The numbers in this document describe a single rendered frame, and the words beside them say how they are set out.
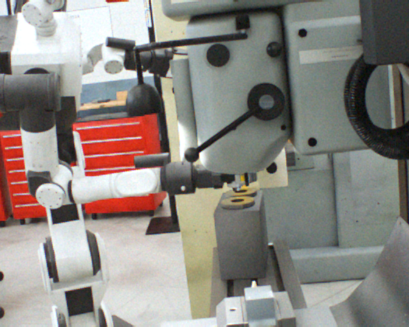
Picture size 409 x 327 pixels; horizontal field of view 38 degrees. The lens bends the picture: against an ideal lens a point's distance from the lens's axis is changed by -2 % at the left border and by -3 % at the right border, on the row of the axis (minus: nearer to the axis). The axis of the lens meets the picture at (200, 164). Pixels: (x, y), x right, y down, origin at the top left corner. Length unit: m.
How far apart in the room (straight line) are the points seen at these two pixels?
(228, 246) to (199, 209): 1.50
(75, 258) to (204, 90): 0.82
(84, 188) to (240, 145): 0.59
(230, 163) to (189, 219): 1.91
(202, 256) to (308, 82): 2.11
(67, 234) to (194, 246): 1.40
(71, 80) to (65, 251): 0.51
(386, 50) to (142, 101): 0.51
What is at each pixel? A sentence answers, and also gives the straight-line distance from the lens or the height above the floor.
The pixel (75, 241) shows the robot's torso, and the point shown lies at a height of 1.05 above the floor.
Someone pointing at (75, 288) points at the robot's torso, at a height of 0.90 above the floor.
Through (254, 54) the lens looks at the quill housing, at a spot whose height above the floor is 1.54.
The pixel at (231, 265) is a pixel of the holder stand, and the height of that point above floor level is 1.00.
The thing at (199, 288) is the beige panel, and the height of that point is 0.34.
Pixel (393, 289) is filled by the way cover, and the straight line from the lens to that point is 1.42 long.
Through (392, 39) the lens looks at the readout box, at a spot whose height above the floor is 1.55.
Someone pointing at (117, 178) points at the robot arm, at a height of 1.26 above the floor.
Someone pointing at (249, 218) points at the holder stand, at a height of 1.13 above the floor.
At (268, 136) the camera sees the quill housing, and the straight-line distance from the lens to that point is 1.19.
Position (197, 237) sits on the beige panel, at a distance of 3.14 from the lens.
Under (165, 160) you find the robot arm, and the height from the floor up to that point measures 1.29.
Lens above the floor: 1.57
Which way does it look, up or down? 11 degrees down
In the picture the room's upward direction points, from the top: 7 degrees counter-clockwise
